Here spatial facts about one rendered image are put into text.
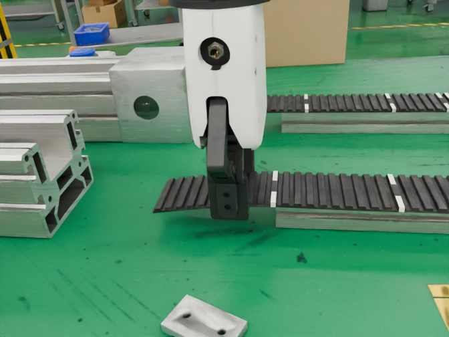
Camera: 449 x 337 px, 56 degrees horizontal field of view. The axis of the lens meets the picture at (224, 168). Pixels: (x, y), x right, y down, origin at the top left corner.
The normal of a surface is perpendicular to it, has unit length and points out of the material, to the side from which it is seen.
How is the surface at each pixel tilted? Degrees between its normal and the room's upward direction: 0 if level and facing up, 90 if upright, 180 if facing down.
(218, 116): 51
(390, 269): 0
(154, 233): 0
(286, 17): 90
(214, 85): 86
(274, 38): 90
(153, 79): 90
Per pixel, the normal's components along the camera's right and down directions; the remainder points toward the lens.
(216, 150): -0.15, -0.15
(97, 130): -0.15, 0.51
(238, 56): 0.11, 0.39
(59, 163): -0.07, -0.86
